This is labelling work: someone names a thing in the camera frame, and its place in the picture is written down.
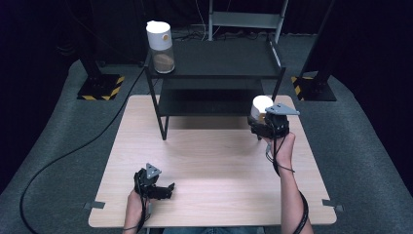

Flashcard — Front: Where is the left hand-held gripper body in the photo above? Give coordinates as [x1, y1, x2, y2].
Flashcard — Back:
[133, 163, 163, 199]

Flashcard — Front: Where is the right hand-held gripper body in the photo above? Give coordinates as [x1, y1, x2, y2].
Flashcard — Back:
[258, 102, 301, 139]

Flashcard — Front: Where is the white lidded clear canister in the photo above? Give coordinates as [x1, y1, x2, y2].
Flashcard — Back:
[145, 19, 176, 75]
[249, 95, 275, 124]

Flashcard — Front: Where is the black metal shelf rack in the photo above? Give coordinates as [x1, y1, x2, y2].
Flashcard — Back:
[143, 34, 287, 141]

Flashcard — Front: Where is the person's right hand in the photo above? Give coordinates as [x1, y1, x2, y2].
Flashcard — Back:
[262, 132, 297, 170]

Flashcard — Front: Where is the person's left hand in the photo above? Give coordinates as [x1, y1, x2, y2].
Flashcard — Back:
[125, 189, 151, 224]

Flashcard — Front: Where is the grey tape strip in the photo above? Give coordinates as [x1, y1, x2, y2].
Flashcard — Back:
[83, 201, 107, 211]
[321, 198, 345, 213]

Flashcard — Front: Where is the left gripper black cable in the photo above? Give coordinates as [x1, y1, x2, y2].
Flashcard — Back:
[122, 176, 151, 234]

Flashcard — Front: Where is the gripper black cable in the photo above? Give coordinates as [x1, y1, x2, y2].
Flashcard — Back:
[122, 176, 151, 234]
[265, 135, 310, 234]

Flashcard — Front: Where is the long black floor cable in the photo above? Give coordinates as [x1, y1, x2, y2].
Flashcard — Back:
[19, 64, 148, 234]

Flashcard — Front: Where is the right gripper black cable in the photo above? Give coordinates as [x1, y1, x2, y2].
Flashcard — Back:
[265, 135, 310, 234]

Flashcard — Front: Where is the grey metal stand frame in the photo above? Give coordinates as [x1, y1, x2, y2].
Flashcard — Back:
[206, 0, 289, 44]

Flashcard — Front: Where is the thin white cable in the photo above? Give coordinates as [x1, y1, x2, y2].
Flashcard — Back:
[194, 0, 209, 35]

